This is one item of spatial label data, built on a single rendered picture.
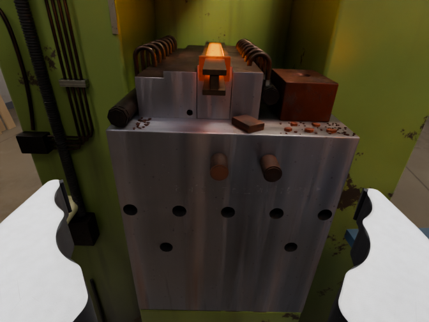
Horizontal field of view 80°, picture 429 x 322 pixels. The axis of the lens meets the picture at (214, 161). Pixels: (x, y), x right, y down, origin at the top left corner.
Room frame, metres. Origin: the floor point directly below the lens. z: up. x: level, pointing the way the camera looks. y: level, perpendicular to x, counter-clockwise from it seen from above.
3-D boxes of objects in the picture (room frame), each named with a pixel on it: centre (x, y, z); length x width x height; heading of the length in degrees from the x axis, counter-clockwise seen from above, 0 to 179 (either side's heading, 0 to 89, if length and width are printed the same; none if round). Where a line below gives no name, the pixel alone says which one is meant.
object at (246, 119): (0.38, -0.05, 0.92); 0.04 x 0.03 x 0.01; 33
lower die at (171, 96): (0.62, 0.03, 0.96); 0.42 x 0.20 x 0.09; 1
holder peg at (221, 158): (0.33, -0.01, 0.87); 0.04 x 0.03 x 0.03; 1
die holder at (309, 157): (0.63, -0.02, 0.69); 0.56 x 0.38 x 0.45; 1
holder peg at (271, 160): (0.33, -0.08, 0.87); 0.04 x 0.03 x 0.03; 1
